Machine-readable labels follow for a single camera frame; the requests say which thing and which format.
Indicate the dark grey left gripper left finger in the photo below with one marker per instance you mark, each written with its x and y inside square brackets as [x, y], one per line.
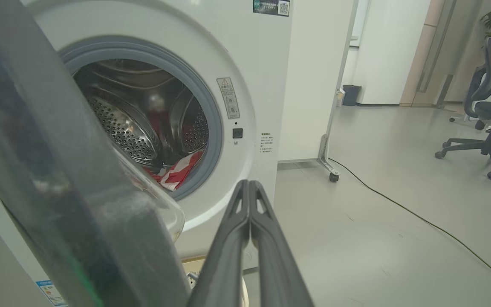
[226, 264]

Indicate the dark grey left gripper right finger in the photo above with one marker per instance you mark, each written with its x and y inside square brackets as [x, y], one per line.
[275, 264]

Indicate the red and white garment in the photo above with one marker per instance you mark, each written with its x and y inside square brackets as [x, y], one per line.
[177, 170]

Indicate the round dark washing machine door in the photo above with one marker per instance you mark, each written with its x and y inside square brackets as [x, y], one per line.
[58, 149]

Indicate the cream perforated laundry basket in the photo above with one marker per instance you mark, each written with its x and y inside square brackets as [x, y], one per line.
[193, 266]

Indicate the white front-load washing machine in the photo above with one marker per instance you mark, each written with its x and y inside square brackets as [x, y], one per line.
[245, 51]

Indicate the beige wooden door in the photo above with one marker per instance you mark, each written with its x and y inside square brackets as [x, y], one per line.
[424, 55]

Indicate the grey warning label sticker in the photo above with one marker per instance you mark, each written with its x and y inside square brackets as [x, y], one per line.
[228, 98]

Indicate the blue energy label sticker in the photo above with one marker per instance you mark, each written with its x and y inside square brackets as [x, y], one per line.
[51, 295]

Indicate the white mobile partition board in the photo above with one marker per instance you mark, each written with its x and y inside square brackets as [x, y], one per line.
[309, 85]

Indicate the dark waste bin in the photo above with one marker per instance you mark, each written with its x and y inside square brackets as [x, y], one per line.
[351, 94]

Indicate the dark QR code sticker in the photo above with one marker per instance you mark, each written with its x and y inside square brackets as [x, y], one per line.
[271, 7]

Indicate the dark mesh office chair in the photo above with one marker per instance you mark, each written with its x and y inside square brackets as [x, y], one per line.
[490, 111]

